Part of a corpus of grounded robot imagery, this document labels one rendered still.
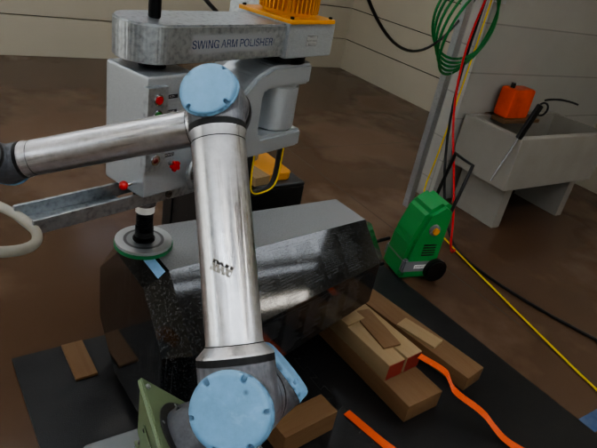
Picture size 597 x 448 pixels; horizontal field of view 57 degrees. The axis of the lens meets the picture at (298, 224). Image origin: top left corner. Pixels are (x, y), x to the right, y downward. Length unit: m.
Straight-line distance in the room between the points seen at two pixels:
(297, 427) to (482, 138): 3.19
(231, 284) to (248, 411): 0.23
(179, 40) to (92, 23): 6.31
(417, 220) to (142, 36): 2.47
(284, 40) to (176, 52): 0.53
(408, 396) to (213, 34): 1.88
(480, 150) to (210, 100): 4.02
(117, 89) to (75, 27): 6.17
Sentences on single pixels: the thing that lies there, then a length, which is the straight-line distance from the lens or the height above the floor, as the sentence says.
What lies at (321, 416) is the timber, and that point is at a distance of 2.59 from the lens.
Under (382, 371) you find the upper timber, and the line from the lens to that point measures 2.86.
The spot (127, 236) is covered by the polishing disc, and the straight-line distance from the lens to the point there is 2.20.
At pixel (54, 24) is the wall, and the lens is 8.03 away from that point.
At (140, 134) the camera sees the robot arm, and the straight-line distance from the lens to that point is 1.31.
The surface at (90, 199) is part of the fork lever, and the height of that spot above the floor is 1.06.
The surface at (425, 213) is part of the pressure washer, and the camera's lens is 3.75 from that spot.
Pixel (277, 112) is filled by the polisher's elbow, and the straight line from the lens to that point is 2.35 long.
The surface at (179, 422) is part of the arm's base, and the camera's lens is 1.25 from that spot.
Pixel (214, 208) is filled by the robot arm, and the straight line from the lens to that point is 1.05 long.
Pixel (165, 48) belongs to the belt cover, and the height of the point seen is 1.61.
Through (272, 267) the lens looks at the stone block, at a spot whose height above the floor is 0.74.
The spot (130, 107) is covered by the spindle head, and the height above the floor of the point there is 1.40.
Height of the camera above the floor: 2.00
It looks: 28 degrees down
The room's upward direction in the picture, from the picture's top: 11 degrees clockwise
